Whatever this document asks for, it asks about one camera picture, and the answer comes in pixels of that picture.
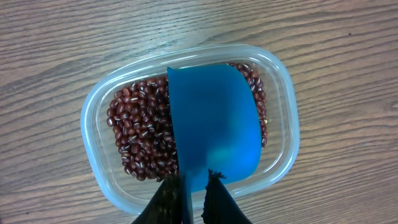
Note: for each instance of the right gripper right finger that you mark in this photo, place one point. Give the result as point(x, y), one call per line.
point(219, 206)

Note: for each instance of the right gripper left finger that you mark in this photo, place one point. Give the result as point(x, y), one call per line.
point(165, 207)

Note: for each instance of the blue plastic measuring scoop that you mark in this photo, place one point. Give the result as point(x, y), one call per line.
point(216, 126)

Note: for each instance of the clear plastic food container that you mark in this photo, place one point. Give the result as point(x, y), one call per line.
point(277, 156)

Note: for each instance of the red adzuki beans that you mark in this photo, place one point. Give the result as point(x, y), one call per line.
point(140, 118)

